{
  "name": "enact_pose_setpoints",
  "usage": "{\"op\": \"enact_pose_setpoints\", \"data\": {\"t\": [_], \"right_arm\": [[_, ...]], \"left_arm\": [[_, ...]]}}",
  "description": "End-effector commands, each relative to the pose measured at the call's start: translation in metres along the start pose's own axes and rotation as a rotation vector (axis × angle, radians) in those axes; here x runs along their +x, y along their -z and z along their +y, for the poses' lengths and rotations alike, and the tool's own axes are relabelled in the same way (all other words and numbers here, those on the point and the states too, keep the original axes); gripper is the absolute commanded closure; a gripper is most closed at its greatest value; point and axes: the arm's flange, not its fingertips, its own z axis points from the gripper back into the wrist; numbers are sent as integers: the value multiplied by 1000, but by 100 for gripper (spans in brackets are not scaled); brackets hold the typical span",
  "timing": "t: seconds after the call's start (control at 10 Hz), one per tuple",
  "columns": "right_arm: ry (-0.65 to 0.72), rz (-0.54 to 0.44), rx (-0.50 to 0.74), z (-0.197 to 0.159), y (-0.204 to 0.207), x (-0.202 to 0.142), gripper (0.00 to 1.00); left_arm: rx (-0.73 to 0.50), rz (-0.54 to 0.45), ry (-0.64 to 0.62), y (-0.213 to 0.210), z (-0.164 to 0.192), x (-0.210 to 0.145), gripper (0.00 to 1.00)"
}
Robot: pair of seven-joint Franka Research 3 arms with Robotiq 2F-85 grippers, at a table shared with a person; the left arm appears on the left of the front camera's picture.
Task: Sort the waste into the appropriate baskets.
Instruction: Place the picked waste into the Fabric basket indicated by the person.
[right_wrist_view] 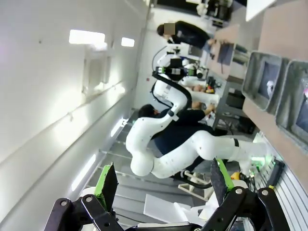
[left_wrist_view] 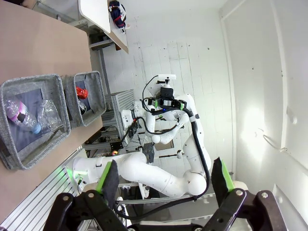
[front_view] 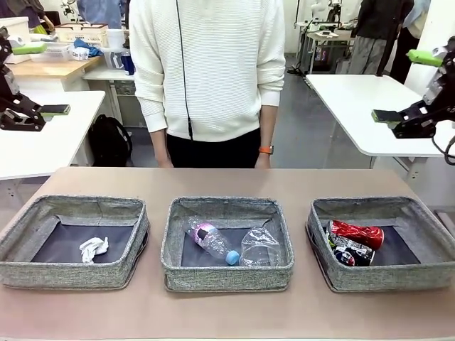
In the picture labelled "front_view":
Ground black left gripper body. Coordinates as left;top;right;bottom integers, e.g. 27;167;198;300
0;65;17;104

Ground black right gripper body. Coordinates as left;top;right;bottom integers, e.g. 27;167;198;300
422;65;455;111

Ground crushed red soda can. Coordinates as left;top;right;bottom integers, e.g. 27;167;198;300
328;219;385;248

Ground white paper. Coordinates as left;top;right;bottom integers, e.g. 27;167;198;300
78;237;109;264

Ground crushed dark blue can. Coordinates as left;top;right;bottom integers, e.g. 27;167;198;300
328;234;377;266

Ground crushed clear plastic cup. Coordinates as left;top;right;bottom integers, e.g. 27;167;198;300
240;226;287;267

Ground clear bottle pink label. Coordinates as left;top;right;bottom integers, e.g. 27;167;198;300
186;215;241;266

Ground person's left forearm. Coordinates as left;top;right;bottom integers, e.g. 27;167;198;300
258;104;279;147

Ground person's right forearm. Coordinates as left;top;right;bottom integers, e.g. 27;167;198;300
151;129;171;161

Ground white storage box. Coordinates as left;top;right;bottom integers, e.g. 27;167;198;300
0;16;32;65

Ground background person light top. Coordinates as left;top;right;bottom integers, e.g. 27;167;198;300
389;0;427;85

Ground wooden top table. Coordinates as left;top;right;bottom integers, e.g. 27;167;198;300
0;55;104;94

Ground clear plastic bin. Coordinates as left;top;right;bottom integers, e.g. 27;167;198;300
28;41;72;63

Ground background person brown top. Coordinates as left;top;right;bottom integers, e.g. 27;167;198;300
0;0;57;33

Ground white table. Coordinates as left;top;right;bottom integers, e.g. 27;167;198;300
0;91;107;210
305;73;455;185

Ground background person dark clothes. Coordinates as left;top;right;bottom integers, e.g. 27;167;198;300
350;0;415;75

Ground blue cloth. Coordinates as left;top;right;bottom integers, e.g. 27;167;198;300
73;38;104;58

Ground white desk with shelf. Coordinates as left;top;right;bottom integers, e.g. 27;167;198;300
83;67;146;129

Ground black backpack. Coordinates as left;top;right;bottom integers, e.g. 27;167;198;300
87;114;133;167

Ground background person blue top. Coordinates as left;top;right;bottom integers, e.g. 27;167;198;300
76;0;127;29

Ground white cylindrical container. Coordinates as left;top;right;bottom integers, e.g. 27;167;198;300
105;28;125;50

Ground blue drink bottle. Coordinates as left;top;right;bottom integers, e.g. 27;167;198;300
122;51;137;76

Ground background workbench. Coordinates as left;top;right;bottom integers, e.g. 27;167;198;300
294;21;356;74

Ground person in white sweater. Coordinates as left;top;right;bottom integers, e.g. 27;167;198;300
128;0;287;168

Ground grey fabric basket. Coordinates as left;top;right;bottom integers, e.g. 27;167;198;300
160;197;295;293
0;195;150;291
306;197;455;293

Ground thin black right camera cable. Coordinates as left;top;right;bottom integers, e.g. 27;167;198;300
432;136;455;166

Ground thin black lanyard cable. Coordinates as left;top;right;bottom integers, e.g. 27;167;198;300
176;0;195;141

